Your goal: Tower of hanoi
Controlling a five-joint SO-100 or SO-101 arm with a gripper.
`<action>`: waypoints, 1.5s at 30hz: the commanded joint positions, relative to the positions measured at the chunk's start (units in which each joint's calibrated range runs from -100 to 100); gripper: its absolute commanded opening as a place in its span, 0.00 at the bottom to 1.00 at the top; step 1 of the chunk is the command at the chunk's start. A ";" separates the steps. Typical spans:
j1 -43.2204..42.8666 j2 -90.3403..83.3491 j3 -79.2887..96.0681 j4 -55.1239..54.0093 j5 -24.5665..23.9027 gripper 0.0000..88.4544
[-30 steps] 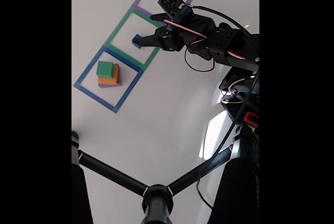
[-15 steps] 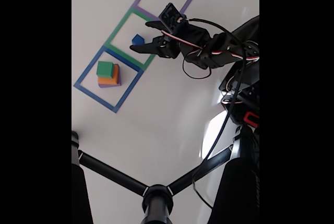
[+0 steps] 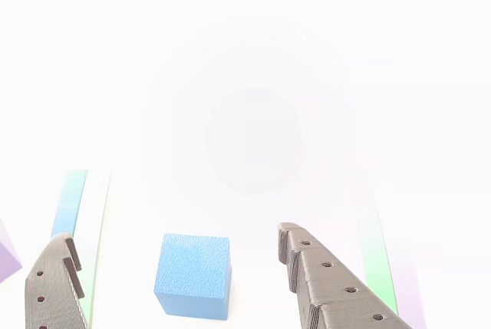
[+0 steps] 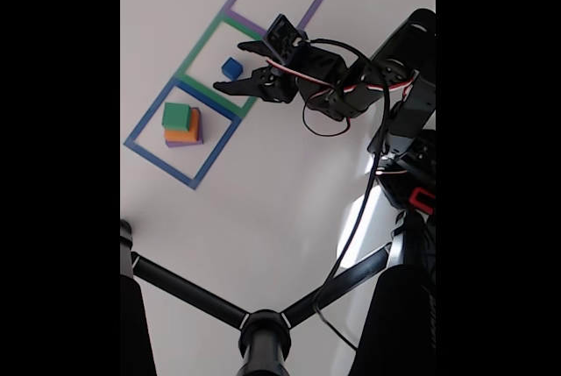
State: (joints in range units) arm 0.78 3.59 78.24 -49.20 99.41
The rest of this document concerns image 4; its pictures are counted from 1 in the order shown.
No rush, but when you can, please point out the orange cube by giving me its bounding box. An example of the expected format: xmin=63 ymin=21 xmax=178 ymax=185
xmin=163 ymin=107 xmax=202 ymax=144

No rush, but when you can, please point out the green cube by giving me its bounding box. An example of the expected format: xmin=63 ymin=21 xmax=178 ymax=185
xmin=161 ymin=102 xmax=193 ymax=129

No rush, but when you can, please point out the small blue cube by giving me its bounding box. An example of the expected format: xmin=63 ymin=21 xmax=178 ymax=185
xmin=221 ymin=57 xmax=244 ymax=79

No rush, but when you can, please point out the black tripod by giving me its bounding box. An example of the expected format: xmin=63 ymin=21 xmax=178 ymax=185
xmin=120 ymin=209 xmax=437 ymax=376

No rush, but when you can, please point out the large purple cube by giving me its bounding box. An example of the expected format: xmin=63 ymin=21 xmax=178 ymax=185
xmin=164 ymin=107 xmax=205 ymax=149

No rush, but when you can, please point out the black camera cable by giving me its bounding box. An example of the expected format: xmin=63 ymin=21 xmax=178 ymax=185
xmin=309 ymin=38 xmax=437 ymax=351

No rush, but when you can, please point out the striped servo cable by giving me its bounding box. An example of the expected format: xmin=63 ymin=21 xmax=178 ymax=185
xmin=371 ymin=147 xmax=437 ymax=180
xmin=266 ymin=58 xmax=421 ymax=137

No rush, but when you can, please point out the green tape square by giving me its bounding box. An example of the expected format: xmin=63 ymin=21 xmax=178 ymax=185
xmin=174 ymin=11 xmax=275 ymax=119

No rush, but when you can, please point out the red clamp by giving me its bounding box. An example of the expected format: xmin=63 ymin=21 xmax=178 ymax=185
xmin=408 ymin=187 xmax=437 ymax=215

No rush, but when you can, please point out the blue tape square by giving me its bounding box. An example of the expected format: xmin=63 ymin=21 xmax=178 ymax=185
xmin=124 ymin=76 xmax=243 ymax=191

